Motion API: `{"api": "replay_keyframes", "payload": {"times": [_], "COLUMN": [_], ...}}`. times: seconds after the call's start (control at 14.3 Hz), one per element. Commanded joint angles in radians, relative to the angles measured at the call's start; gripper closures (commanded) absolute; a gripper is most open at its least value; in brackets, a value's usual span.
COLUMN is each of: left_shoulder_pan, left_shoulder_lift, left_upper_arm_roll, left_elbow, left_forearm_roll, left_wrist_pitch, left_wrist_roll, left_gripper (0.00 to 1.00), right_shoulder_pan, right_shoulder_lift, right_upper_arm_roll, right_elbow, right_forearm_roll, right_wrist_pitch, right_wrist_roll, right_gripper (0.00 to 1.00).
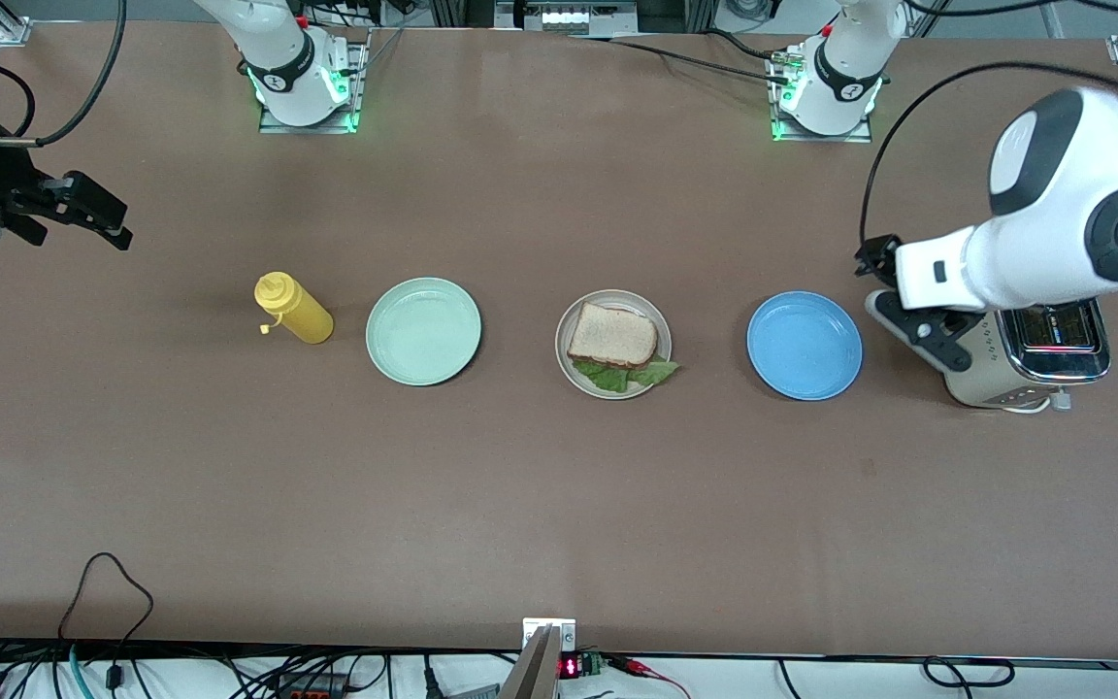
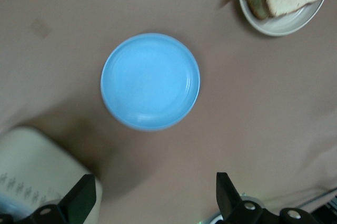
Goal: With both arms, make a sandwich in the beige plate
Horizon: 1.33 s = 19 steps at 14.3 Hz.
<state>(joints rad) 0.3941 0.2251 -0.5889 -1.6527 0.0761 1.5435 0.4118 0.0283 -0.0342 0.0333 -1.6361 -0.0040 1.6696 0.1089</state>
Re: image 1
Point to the green lettuce leaf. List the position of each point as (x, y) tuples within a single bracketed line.
[(617, 377)]

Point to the red LED display module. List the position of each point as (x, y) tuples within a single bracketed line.
[(571, 667)]

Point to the yellow squeeze bottle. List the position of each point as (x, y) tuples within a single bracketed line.
[(297, 311)]

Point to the mint green plate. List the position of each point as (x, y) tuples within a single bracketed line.
[(423, 330)]

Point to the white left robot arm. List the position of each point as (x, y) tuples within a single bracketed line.
[(1073, 214)]

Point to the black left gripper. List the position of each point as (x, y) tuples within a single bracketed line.
[(875, 255)]

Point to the beige plate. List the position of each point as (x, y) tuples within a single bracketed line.
[(564, 364)]

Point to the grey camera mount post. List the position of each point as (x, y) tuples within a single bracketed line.
[(532, 670)]

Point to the blue plate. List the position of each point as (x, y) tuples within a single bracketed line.
[(805, 345)]

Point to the beige chrome toaster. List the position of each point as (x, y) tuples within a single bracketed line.
[(1054, 364)]

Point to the brown crusted bread slice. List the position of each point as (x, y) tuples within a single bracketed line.
[(612, 335)]

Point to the white box device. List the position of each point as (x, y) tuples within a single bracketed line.
[(569, 17)]

